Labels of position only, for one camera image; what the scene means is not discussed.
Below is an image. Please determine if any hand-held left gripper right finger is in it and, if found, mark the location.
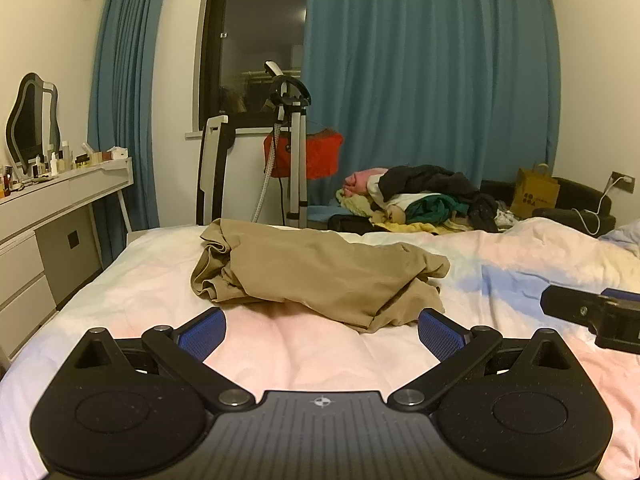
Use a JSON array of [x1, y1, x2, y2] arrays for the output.
[[389, 308, 571, 413]]

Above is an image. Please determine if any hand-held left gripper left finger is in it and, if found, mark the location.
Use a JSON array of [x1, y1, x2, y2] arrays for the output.
[[74, 307, 256, 413]]

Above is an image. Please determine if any tan t-shirt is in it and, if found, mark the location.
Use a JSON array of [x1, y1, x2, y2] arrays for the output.
[[190, 218, 452, 335]]

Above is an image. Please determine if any pile of clothes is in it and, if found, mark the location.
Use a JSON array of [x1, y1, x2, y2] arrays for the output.
[[327, 165, 516, 236]]

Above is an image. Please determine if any light blue cloth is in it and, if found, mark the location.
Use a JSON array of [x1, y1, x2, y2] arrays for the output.
[[597, 224, 640, 246]]

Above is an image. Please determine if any black sofa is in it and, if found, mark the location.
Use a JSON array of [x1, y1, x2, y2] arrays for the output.
[[480, 176, 618, 236]]

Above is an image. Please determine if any brown paper bag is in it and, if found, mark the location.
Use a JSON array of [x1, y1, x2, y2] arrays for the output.
[[510, 162, 561, 218]]

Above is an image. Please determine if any white folded treadmill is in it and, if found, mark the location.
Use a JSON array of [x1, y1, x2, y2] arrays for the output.
[[196, 114, 281, 226]]

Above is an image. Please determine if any white vanity desk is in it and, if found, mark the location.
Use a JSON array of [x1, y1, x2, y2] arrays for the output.
[[0, 156, 135, 361]]

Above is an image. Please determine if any garment steamer stand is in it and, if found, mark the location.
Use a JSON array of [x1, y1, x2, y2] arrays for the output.
[[252, 60, 312, 231]]

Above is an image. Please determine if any red garment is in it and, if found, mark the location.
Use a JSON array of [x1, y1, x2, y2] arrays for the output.
[[263, 129, 345, 181]]

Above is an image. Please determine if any row of cosmetic bottles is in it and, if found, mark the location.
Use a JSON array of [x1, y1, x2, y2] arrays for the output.
[[0, 140, 131, 196]]

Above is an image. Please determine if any narrow blue curtain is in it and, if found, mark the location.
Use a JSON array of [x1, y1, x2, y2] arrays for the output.
[[87, 0, 173, 266]]

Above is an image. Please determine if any wide blue curtain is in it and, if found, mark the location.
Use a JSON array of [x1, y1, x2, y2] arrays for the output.
[[300, 0, 563, 211]]

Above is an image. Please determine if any wavy black-framed mirror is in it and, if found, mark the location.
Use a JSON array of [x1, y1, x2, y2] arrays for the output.
[[5, 72, 62, 173]]

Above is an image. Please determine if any dark window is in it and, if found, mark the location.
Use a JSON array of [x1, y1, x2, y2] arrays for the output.
[[197, 0, 311, 131]]

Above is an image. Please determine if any white charger cable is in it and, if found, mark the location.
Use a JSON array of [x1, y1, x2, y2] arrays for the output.
[[572, 175, 626, 236]]

